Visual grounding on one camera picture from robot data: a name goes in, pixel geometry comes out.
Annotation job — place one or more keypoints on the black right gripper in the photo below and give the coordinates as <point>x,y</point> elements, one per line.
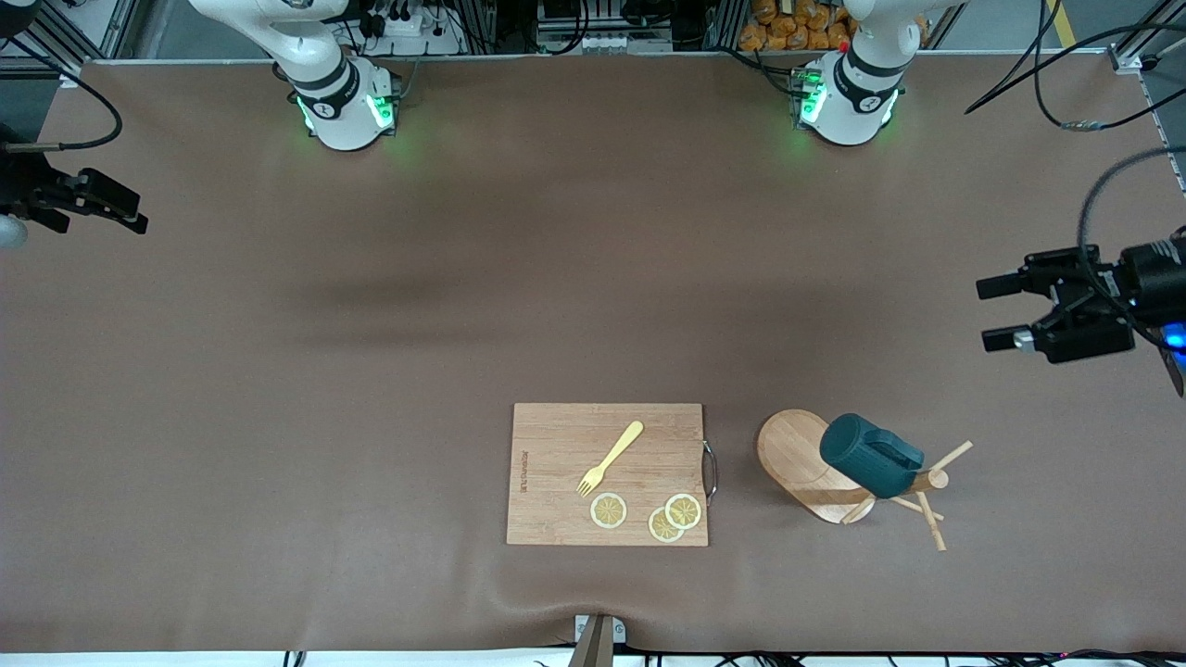
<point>28,185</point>

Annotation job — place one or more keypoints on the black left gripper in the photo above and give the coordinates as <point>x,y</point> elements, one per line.
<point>1095,310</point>

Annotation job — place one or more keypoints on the dark green cup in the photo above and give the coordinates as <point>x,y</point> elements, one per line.
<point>866,454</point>

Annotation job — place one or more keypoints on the wooden mug tree rack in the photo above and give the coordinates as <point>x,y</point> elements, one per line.
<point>792,454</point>

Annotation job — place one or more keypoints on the white corner clamp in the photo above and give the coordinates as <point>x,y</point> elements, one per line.
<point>69,79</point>

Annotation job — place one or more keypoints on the brown table mat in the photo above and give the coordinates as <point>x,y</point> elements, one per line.
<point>278,417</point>

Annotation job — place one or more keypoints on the white power strip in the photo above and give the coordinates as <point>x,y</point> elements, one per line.
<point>408,28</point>

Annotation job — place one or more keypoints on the orange snack pack pile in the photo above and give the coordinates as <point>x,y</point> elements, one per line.
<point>788,28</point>

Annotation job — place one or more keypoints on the lemon slice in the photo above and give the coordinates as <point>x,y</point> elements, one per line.
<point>609,510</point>
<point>663,528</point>
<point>684,510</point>

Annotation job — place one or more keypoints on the yellow plastic fork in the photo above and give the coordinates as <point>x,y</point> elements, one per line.
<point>611,457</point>

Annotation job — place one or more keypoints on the wooden cutting board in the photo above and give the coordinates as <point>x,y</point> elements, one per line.
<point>556,472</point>

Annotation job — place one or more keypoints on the aluminium frame profile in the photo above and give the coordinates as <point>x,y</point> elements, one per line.
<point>1135,51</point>
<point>119,28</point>

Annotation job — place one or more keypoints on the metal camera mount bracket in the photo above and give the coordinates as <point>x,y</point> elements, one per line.
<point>598,648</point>

